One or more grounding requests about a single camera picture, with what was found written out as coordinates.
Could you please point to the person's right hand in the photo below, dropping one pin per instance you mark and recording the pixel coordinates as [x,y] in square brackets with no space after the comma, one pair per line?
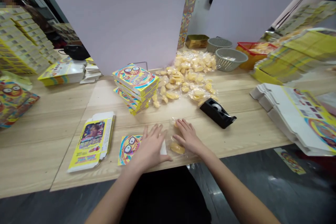
[189,140]

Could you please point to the person's left hand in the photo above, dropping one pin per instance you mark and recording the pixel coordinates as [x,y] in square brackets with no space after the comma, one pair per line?
[148,150]

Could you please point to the clear yellow snack packet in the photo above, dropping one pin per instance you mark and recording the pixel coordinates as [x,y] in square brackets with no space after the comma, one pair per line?
[175,123]
[176,149]

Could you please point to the colourful cartoon face card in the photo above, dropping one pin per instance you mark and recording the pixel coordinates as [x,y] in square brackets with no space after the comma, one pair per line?
[128,150]

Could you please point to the black tape dispenser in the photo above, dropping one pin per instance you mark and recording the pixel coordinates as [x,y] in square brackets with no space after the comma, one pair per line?
[216,112]

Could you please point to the person's body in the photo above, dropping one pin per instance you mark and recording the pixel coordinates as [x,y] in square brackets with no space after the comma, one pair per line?
[164,197]

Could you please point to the flat yellow folded carton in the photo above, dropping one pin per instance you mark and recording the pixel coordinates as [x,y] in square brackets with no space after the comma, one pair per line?
[90,142]

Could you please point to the pile of yellow snack packets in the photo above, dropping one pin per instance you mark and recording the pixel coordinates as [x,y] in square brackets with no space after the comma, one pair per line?
[187,77]

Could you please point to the stack of filled cartoon boxes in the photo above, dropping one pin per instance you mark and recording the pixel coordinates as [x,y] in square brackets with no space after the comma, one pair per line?
[136,82]

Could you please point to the grey plastic basket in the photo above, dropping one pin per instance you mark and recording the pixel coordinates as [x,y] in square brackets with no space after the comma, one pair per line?
[231,58]
[219,43]

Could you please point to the small stack of white flaps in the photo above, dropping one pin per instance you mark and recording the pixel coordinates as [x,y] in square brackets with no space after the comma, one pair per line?
[92,73]

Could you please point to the gold hexagonal tin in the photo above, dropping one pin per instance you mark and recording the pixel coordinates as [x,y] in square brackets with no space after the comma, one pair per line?
[197,40]

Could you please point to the cartoon card on floor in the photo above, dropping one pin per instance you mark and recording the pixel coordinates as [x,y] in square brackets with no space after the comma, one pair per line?
[290,161]

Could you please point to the red plastic basket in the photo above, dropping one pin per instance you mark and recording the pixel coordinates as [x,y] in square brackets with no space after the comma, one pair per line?
[253,53]

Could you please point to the stack of white flat cartons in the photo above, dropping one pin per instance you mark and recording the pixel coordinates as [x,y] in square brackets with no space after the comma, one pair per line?
[296,119]

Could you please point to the stack of yellow-edged flat cartons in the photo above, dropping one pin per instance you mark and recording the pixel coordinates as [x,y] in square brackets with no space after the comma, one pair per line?
[63,73]

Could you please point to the black pouch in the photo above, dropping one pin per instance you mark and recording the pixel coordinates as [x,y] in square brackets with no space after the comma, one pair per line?
[76,52]

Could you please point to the tall colourful cartoon strip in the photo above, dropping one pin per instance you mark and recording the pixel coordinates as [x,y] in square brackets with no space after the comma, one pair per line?
[188,16]

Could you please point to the stack of yellow printed sheets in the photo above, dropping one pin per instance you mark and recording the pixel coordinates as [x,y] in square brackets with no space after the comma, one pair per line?
[296,56]

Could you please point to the pile of colourful cartoon boxes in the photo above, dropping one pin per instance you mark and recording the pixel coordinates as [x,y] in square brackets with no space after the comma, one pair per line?
[14,100]

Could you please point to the row of pale stacked boxes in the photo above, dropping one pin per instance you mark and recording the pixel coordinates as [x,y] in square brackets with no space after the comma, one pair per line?
[304,16]

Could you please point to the wall of pale stacked boxes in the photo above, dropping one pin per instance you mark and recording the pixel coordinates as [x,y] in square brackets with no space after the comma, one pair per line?
[18,43]

